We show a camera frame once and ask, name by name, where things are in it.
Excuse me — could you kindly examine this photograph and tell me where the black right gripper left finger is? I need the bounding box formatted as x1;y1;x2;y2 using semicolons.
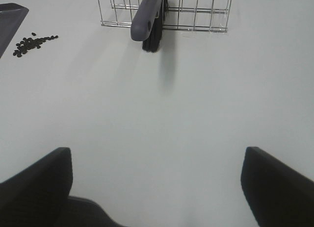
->
0;148;73;227

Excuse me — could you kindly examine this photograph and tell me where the chrome wire rack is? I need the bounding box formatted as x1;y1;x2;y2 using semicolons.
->
98;0;232;33

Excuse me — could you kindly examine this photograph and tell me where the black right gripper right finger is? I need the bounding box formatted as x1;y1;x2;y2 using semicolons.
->
240;147;314;227

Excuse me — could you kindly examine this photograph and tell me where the purple plastic dustpan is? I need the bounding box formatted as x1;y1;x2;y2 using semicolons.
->
0;2;29;57

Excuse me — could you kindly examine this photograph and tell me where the pile of coffee beans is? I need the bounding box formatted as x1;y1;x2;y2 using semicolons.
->
12;32;59;58

